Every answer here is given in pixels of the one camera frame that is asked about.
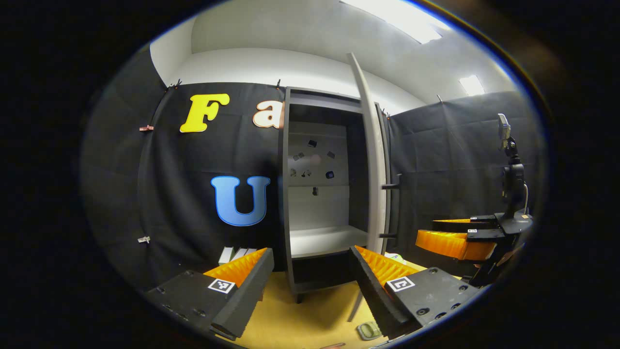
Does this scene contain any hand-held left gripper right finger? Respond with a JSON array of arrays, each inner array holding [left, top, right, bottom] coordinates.
[[348, 245, 485, 341]]

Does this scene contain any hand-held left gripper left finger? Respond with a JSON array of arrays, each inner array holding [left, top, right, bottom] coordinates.
[[144, 247, 275, 341]]

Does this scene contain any dark grey cabinet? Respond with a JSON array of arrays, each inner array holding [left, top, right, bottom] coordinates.
[[278, 86, 394, 304]]

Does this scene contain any black cabinet door handle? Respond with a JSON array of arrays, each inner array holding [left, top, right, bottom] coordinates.
[[380, 173, 403, 239]]

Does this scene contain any black backdrop cloth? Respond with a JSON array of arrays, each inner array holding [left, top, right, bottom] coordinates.
[[80, 46, 548, 291]]

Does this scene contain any beige cabinet door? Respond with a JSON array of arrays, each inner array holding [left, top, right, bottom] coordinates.
[[346, 52, 391, 323]]

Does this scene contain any green coaster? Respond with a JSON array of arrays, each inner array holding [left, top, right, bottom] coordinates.
[[357, 321, 383, 341]]

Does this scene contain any ceiling light panel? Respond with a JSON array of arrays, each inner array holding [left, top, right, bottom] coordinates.
[[459, 75, 486, 96], [339, 0, 452, 45]]

